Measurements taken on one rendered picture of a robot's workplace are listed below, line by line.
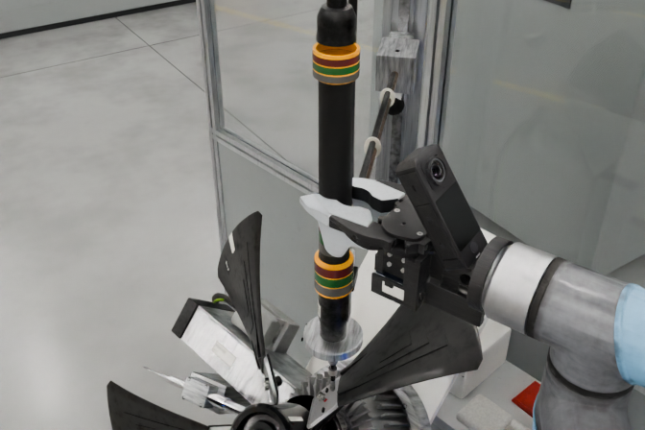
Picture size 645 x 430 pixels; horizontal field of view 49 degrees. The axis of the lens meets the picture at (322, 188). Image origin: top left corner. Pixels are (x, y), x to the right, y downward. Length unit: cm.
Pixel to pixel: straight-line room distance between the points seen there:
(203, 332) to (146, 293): 187
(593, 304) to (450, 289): 14
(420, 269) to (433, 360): 30
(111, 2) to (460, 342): 573
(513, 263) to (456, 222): 6
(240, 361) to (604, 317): 82
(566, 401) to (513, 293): 11
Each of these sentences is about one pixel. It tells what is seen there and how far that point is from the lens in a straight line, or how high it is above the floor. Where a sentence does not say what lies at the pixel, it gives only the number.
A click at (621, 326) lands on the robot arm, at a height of 168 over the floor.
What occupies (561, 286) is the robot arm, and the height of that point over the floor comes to 168.
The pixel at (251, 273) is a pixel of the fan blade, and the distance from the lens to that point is 113.
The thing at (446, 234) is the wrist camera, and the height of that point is 169.
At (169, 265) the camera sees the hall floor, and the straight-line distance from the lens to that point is 337.
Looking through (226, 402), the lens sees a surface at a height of 110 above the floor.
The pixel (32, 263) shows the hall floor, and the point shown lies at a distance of 357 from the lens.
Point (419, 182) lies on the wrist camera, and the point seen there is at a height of 174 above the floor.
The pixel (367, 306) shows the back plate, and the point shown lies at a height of 119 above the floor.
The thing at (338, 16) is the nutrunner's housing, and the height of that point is 186.
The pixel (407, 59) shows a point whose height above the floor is 159.
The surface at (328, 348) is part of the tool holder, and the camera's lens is 84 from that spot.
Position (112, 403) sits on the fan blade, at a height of 111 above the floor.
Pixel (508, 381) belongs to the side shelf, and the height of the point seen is 86.
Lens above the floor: 207
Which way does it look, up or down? 33 degrees down
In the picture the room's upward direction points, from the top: straight up
